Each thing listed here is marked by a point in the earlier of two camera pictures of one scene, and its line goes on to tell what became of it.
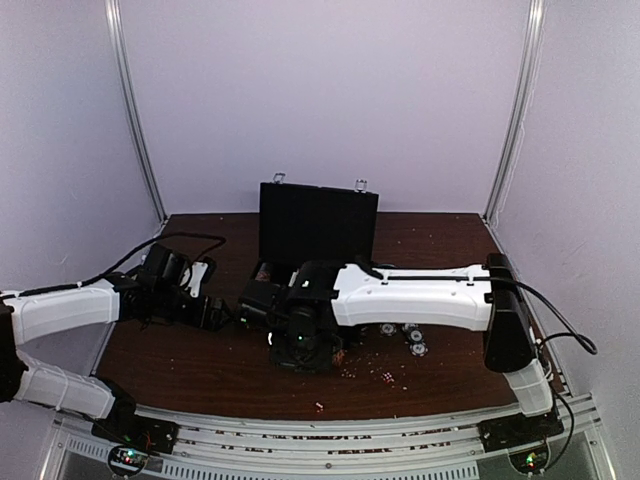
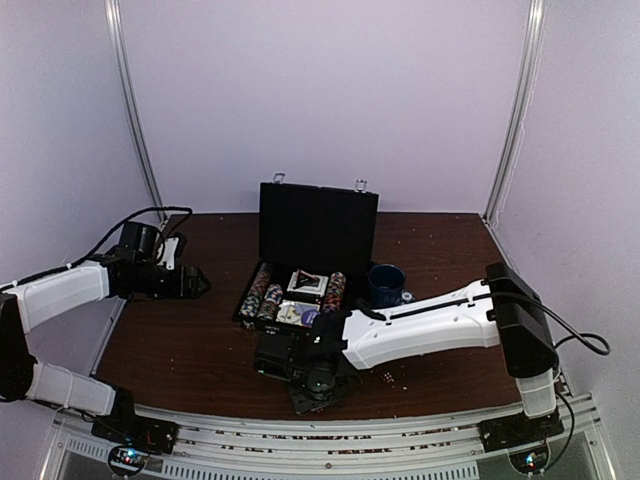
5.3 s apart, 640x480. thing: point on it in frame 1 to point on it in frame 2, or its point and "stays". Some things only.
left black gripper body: x=196 y=317 to x=163 y=288
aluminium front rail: x=470 y=450 stays
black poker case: x=305 y=223 stays
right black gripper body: x=302 y=352 to x=313 y=397
